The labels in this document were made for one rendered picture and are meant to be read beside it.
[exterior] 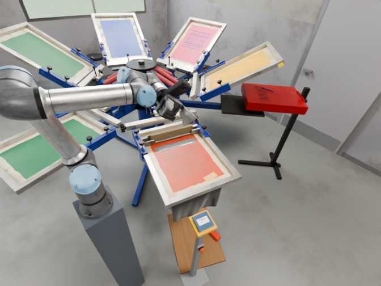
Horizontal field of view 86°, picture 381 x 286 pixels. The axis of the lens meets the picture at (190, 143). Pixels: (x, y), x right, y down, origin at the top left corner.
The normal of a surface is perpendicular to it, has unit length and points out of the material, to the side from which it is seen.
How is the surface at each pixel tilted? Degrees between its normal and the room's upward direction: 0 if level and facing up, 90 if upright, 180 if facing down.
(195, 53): 32
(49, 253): 0
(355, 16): 90
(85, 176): 7
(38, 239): 0
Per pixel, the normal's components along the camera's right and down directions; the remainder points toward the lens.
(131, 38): 0.28, -0.32
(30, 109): 0.40, 0.47
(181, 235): 0.05, -0.75
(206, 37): -0.25, -0.36
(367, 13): -0.76, 0.40
